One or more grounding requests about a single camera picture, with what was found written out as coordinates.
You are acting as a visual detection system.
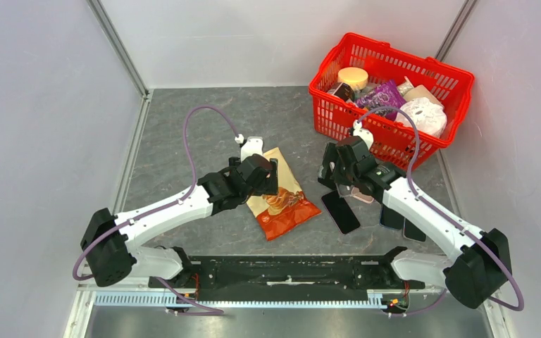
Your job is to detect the cassava chips snack bag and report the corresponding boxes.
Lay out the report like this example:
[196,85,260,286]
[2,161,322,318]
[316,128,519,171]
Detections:
[247,147,321,242]

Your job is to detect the black smartphone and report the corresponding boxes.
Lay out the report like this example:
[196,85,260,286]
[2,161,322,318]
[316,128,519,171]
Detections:
[321,190,361,234]

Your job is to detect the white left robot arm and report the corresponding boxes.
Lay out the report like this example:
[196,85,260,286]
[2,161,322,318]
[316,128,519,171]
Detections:
[80,154,278,288]

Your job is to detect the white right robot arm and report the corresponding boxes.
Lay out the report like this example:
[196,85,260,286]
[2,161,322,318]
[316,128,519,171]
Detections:
[318,136,525,311]

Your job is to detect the purple snack packet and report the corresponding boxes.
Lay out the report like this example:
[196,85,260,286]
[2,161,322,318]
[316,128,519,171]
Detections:
[355,80,406,121]

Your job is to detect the yellow lid jar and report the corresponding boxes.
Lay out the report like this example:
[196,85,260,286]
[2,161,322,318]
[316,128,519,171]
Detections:
[337,67,368,91]

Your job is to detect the white plastic bag item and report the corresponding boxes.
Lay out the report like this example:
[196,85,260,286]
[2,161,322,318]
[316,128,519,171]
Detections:
[400,97,447,137]

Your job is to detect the dark smartphone near right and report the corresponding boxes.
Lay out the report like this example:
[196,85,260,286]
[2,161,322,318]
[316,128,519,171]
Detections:
[402,219,427,242]

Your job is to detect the beige box in basket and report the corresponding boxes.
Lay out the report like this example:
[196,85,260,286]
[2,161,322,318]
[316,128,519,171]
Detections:
[403,85,444,107]

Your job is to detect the red plastic shopping basket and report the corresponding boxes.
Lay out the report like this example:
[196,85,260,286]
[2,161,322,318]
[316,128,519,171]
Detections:
[309,32,475,168]

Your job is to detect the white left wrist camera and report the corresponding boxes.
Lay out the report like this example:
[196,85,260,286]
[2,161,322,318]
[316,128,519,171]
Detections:
[235,134,263,161]

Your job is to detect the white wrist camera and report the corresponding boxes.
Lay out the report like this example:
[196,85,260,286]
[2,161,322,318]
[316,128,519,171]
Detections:
[352,120,374,149]
[235,134,263,161]

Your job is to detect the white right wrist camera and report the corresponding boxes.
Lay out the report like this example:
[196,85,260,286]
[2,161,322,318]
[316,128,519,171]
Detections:
[352,120,374,149]

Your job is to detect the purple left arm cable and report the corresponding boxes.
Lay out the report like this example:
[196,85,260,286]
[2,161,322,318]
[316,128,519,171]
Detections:
[72,104,244,282]

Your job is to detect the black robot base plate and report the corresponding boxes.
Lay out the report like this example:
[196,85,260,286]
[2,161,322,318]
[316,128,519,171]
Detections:
[168,247,425,301]

